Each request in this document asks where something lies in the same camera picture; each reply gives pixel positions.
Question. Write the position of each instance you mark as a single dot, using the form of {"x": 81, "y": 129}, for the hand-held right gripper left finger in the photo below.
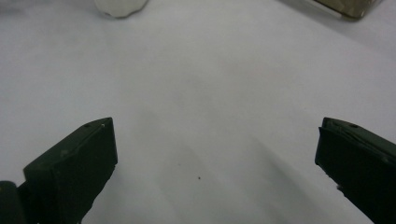
{"x": 74, "y": 174}

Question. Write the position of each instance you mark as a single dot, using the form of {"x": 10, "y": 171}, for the white bottle with blue pump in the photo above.
{"x": 121, "y": 7}

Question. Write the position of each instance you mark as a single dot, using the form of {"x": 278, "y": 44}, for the white table mat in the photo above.
{"x": 199, "y": 93}

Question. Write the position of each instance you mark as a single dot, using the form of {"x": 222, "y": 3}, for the metal mesh basket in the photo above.
{"x": 348, "y": 6}

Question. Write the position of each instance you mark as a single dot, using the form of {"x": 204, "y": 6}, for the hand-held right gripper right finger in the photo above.
{"x": 361, "y": 168}

